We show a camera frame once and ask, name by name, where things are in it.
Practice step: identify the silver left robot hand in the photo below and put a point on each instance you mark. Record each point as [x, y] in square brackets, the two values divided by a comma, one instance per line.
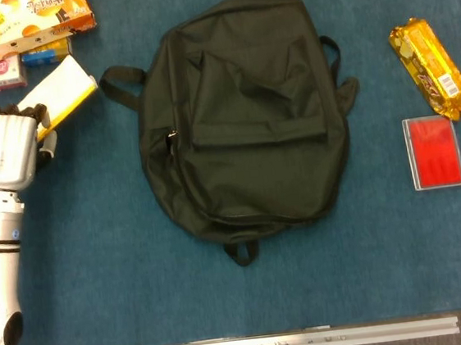
[5, 151]

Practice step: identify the yellow and white Lexicon book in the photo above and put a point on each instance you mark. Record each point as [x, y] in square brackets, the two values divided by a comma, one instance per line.
[60, 87]

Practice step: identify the black backpack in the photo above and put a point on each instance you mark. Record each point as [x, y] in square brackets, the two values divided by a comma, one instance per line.
[253, 157]

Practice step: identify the pink and white small box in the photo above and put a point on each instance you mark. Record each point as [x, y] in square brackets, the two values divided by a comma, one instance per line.
[5, 72]

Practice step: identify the blue and yellow small box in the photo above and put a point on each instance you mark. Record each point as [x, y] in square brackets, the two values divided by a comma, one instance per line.
[43, 55]

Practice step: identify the orange snack box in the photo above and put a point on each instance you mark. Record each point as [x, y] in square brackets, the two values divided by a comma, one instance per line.
[12, 22]

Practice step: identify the red card in clear case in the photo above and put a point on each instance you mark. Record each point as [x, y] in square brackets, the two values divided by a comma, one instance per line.
[434, 153]

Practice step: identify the gold foil snack packet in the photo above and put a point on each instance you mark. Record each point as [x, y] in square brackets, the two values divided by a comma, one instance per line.
[429, 65]

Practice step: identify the aluminium profile rail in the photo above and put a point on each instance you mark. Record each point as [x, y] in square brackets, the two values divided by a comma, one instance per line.
[273, 344]

